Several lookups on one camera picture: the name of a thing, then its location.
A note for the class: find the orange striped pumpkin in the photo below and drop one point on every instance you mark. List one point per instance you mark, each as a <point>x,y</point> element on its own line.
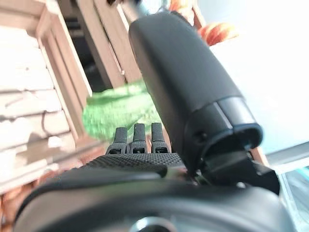
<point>180,6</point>
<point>217,33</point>

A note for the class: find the wooden display stand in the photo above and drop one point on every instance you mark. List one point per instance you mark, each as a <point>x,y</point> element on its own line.
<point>113,48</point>

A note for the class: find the green white napa cabbage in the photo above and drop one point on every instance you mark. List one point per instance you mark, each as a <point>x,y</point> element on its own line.
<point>111,108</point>

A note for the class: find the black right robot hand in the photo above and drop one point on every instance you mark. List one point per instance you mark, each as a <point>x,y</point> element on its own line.
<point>183,84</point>

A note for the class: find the slatted wooden crate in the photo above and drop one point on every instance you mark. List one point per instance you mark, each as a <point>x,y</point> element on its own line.
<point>24,72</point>

